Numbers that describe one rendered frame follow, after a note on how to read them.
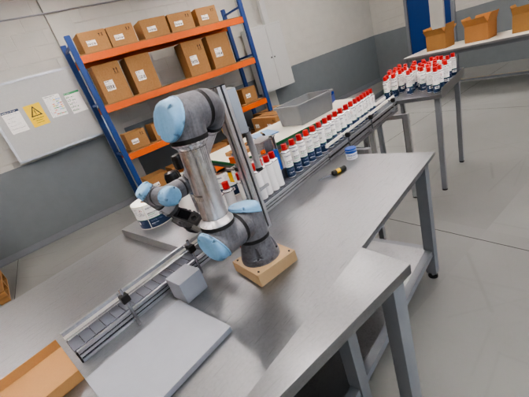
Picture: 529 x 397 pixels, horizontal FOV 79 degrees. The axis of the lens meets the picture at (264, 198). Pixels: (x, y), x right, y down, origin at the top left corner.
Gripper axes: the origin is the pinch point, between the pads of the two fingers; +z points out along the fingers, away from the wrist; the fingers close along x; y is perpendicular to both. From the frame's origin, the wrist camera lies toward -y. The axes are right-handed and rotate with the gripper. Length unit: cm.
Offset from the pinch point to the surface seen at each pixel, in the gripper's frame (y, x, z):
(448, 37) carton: 46, -512, 293
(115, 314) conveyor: -0.9, 44.6, -19.3
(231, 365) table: -54, 39, -11
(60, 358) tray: 7, 64, -25
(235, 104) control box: -17, -47, -28
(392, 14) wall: 227, -757, 362
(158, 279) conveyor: 0.4, 27.3, -9.4
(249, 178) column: -16.2, -26.5, -3.6
